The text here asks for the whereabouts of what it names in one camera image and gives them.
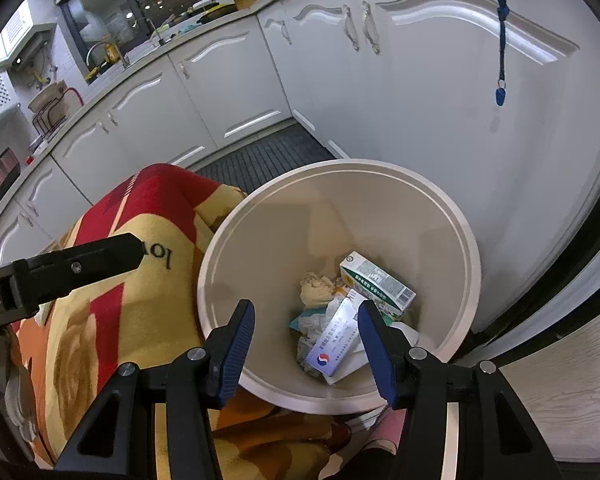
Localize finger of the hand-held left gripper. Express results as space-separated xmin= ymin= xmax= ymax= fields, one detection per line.
xmin=10 ymin=232 xmax=145 ymax=318

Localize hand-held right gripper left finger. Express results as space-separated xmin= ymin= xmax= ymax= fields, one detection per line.
xmin=55 ymin=299 xmax=257 ymax=480

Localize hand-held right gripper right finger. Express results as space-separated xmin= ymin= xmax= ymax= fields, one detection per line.
xmin=357 ymin=299 xmax=563 ymax=480

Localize white printed box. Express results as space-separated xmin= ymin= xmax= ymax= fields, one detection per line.
xmin=304 ymin=300 xmax=377 ymax=379

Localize white green rectangular box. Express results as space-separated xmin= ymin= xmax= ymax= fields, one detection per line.
xmin=339 ymin=251 xmax=417 ymax=319

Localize white tissue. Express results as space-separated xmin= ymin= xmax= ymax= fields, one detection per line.
xmin=289 ymin=309 xmax=342 ymax=374

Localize beige paper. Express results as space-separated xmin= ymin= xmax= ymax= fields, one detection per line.
xmin=299 ymin=272 xmax=339 ymax=309

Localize cream round bin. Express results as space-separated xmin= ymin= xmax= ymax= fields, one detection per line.
xmin=196 ymin=159 xmax=482 ymax=415

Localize red yellow printed blanket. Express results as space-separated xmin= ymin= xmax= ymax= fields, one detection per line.
xmin=7 ymin=162 xmax=381 ymax=473

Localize dark ribbed floor mat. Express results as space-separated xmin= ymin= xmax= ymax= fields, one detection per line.
xmin=194 ymin=122 xmax=339 ymax=194

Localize curved steel faucet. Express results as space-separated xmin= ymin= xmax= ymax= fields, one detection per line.
xmin=87 ymin=42 xmax=132 ymax=69

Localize white water heater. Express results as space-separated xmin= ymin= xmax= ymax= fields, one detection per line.
xmin=0 ymin=0 xmax=57 ymax=67

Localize white kitchen base cabinets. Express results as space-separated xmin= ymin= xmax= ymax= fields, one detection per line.
xmin=0 ymin=0 xmax=600 ymax=336

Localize dark kitchen window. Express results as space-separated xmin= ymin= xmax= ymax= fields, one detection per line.
xmin=59 ymin=0 xmax=217 ymax=57

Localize black yellow bowl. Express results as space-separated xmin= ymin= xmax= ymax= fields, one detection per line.
xmin=192 ymin=2 xmax=237 ymax=24

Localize black wire rack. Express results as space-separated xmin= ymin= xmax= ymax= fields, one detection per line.
xmin=32 ymin=109 xmax=70 ymax=135

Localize blue lanyard with tag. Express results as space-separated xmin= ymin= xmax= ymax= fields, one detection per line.
xmin=487 ymin=0 xmax=513 ymax=107

